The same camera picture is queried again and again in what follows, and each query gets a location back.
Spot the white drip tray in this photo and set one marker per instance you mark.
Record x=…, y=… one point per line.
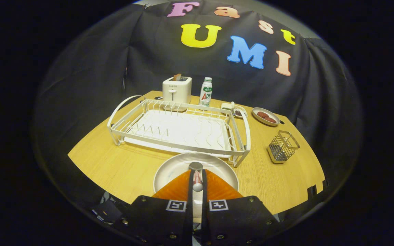
x=183, y=131

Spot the red meat slice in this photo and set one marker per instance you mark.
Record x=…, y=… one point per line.
x=262, y=114
x=271, y=119

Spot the white green drink bottle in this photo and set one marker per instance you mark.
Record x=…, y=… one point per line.
x=206, y=92

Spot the brown toast slice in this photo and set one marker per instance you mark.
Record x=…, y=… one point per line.
x=177, y=77

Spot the white divided condiment dish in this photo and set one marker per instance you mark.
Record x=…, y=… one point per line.
x=239, y=112

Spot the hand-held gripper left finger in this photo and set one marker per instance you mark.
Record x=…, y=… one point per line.
x=189, y=193

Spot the beige plate with meat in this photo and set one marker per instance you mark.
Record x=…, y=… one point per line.
x=257, y=118

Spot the black backdrop cloth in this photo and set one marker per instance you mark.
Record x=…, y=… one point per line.
x=87, y=75

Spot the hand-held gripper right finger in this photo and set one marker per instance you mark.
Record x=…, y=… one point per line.
x=205, y=193

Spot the white toaster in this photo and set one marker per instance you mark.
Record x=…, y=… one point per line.
x=178, y=90

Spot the beige round plate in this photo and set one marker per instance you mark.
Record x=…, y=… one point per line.
x=173, y=171

